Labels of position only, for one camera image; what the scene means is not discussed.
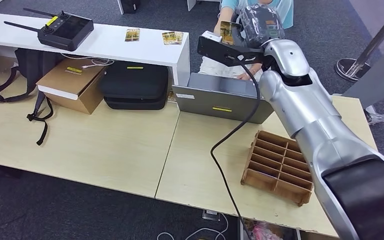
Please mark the white raised counter shelf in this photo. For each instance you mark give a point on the white raised counter shelf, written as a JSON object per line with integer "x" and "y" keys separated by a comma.
{"x": 109, "y": 42}

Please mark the grey slanted panel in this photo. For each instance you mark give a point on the grey slanted panel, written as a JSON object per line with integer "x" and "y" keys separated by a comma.
{"x": 379, "y": 84}

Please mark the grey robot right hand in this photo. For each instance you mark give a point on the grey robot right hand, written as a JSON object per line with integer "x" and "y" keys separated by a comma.
{"x": 261, "y": 24}

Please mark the power strip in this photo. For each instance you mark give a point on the power strip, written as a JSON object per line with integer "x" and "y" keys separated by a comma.
{"x": 210, "y": 215}

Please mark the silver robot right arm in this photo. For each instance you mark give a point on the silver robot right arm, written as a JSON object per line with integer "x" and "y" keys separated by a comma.
{"x": 311, "y": 109}

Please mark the person's right forearm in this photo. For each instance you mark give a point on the person's right forearm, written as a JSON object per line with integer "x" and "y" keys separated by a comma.
{"x": 223, "y": 16}

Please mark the person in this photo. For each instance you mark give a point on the person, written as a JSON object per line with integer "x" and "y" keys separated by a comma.
{"x": 218, "y": 69}

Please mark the grey laptop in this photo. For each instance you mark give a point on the grey laptop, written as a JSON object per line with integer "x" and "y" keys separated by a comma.
{"x": 212, "y": 106}

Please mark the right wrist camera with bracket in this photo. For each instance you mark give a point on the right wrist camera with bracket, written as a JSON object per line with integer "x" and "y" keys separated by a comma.
{"x": 222, "y": 53}

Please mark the white desk leg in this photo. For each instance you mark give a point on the white desk leg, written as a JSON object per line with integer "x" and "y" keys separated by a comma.
{"x": 241, "y": 230}

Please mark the wooden slotted card organizer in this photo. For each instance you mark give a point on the wooden slotted card organizer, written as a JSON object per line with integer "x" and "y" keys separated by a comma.
{"x": 261, "y": 180}

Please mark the black backpack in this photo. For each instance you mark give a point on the black backpack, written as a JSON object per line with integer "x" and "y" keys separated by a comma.
{"x": 31, "y": 65}

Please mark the patterned ID card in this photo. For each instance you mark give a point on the patterned ID card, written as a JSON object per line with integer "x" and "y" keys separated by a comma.
{"x": 168, "y": 38}

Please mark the small patterned card pile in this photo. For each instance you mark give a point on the small patterned card pile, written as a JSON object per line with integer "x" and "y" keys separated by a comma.
{"x": 170, "y": 96}

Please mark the pink plastic bag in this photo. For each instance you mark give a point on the pink plastic bag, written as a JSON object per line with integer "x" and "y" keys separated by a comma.
{"x": 263, "y": 232}

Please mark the black remote controller with antennas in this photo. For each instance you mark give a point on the black remote controller with antennas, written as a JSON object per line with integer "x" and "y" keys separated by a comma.
{"x": 65, "y": 31}

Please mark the brown cardboard box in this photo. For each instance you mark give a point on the brown cardboard box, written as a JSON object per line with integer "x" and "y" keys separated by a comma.
{"x": 72, "y": 82}

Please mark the white furniture leg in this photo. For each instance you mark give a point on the white furniture leg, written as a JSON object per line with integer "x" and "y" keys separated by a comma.
{"x": 120, "y": 6}
{"x": 191, "y": 4}

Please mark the chrome stanchion post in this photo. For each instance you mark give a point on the chrome stanchion post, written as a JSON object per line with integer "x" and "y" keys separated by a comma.
{"x": 349, "y": 69}

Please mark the person's left hand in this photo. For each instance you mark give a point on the person's left hand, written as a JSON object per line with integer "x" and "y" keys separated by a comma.
{"x": 245, "y": 76}

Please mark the patterned room key card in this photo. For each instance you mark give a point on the patterned room key card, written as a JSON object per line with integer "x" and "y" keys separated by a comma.
{"x": 227, "y": 33}

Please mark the black box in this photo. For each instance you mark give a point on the black box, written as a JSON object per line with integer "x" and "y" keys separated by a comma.
{"x": 131, "y": 6}

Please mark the black hard carry case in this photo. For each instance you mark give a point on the black hard carry case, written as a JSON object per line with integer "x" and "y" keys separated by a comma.
{"x": 133, "y": 85}

